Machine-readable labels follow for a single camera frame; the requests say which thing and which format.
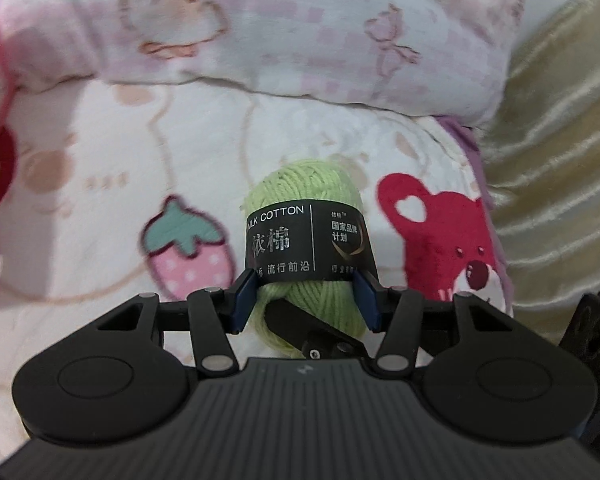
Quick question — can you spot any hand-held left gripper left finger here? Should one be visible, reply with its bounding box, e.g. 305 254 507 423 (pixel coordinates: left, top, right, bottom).
77 268 258 377

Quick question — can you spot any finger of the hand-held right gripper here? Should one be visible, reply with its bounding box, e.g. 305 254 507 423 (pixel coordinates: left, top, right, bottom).
264 299 367 360

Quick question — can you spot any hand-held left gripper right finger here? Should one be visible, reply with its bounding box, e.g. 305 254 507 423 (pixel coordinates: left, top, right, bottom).
352 268 537 377

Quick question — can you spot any green yarn ball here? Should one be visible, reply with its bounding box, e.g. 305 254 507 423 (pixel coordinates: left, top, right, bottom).
240 158 378 359

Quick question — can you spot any beige striped cloth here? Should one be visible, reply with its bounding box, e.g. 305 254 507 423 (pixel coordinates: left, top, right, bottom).
480 0 600 321

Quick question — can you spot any pink checked pillow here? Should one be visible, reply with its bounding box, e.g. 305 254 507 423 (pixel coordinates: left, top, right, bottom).
0 0 531 131

